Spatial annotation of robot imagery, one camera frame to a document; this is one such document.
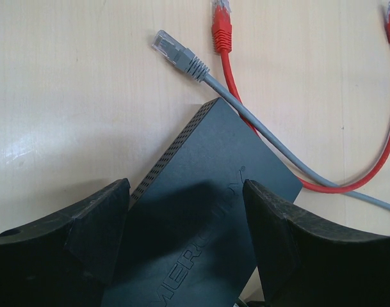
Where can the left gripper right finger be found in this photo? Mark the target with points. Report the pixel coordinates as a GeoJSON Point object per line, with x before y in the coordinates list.
{"type": "Point", "coordinates": [306, 260]}

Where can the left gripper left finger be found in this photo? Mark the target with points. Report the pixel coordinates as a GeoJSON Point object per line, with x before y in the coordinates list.
{"type": "Point", "coordinates": [68, 257]}

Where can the black network switch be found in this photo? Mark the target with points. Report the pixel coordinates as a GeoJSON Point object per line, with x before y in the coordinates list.
{"type": "Point", "coordinates": [186, 240]}

